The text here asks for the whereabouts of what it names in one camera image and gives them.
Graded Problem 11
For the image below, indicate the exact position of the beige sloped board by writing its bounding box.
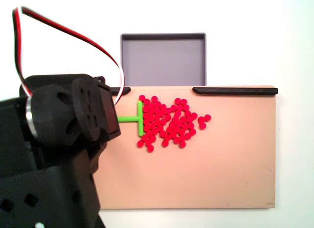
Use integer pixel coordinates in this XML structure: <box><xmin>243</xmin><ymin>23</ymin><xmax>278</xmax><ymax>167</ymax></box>
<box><xmin>94</xmin><ymin>85</ymin><xmax>278</xmax><ymax>210</ymax></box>

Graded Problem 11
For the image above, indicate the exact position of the red white black servo cable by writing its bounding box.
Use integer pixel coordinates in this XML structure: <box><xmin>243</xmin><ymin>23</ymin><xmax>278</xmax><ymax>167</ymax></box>
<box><xmin>11</xmin><ymin>6</ymin><xmax>125</xmax><ymax>106</ymax></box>

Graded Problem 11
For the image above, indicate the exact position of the grey shallow tray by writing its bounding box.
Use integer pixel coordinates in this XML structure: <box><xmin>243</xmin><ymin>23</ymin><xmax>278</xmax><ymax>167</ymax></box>
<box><xmin>120</xmin><ymin>32</ymin><xmax>207</xmax><ymax>86</ymax></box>

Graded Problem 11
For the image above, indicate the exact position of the black edge rail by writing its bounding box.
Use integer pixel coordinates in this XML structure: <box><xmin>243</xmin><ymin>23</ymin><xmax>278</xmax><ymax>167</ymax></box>
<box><xmin>192</xmin><ymin>86</ymin><xmax>279</xmax><ymax>97</ymax></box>
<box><xmin>110</xmin><ymin>87</ymin><xmax>131</xmax><ymax>95</ymax></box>

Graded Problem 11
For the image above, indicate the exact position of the green T-shaped pusher tool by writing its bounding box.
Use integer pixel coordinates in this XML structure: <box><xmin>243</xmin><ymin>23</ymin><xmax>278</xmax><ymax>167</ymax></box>
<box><xmin>117</xmin><ymin>101</ymin><xmax>144</xmax><ymax>137</ymax></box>

